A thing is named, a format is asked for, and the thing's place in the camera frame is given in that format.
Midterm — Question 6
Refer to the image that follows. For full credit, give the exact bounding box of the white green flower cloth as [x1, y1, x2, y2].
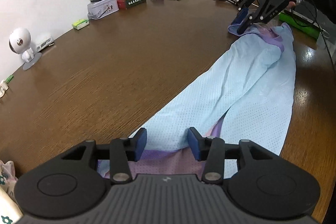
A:
[0, 188, 23, 224]

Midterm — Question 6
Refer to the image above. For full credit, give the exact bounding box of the pink blue mesh garment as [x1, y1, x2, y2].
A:
[97, 9, 297, 180]

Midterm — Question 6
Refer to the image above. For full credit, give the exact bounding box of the pink floral cloth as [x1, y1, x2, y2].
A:
[1, 160, 18, 200]

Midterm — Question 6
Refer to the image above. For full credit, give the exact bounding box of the white clip gadget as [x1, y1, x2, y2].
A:
[0, 80, 9, 98]

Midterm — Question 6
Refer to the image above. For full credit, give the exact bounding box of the white small speaker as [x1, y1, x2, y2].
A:
[35, 35, 54, 52]

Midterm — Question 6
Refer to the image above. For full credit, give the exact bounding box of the white tin box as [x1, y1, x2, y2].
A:
[87, 0, 119, 20]

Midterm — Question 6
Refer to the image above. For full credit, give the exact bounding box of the green tissue pack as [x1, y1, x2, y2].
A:
[72, 19, 89, 30]

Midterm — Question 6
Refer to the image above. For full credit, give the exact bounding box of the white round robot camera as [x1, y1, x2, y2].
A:
[9, 27, 42, 71]

